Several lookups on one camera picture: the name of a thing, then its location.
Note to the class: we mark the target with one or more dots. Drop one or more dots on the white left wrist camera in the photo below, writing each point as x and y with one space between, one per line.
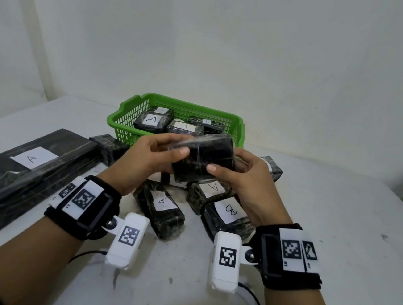
124 253

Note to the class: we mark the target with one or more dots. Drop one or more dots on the person's left hand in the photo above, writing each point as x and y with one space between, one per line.
140 162

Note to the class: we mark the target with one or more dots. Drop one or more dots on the black packet labelled A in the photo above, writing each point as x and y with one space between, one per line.
151 121

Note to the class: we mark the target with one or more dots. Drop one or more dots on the black right wristband with markers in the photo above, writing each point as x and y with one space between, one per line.
292 278

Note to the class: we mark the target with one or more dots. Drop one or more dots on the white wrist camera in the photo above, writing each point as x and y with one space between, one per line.
124 253
223 277

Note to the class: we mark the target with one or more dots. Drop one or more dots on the long black packet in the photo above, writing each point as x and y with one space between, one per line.
207 124

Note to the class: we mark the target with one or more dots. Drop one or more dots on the person's left forearm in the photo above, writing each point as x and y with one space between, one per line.
27 261

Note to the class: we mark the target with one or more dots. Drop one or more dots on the person's right hand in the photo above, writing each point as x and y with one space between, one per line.
254 191

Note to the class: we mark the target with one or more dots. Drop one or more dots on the black packet placed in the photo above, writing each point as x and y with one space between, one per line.
204 158

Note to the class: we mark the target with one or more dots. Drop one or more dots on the green plastic mesh basket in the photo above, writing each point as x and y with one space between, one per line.
125 136

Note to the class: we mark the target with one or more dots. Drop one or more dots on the black wristband with markers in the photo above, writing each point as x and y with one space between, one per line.
96 211
292 278

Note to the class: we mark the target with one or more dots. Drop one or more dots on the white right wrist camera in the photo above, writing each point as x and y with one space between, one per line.
223 277

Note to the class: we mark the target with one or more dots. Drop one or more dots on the pile of black packets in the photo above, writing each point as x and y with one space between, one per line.
6 181

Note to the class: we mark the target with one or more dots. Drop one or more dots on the black packet red-marked label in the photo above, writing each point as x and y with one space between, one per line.
164 111

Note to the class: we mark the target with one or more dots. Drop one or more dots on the black left wristband with markers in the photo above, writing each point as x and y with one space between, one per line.
96 211

